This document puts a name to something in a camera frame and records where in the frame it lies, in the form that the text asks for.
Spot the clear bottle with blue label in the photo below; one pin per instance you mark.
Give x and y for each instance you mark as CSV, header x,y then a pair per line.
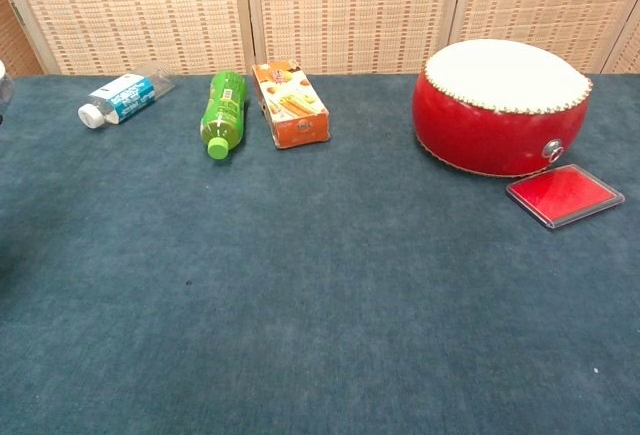
x,y
122,97

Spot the woven bamboo folding screen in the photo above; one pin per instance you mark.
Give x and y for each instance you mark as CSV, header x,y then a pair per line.
x,y
350,10

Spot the dark teal table cloth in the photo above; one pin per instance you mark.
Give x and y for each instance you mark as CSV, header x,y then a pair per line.
x,y
320,280

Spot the green tea bottle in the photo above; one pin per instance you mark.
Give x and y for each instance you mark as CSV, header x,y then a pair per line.
x,y
225,110

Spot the orange snack box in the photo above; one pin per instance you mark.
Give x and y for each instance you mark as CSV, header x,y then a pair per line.
x,y
295,107

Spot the red drum with white skin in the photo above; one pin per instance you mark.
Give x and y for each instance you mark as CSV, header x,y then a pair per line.
x,y
500,115

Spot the red ink pad case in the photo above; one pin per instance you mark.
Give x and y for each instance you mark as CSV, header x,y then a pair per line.
x,y
565,196

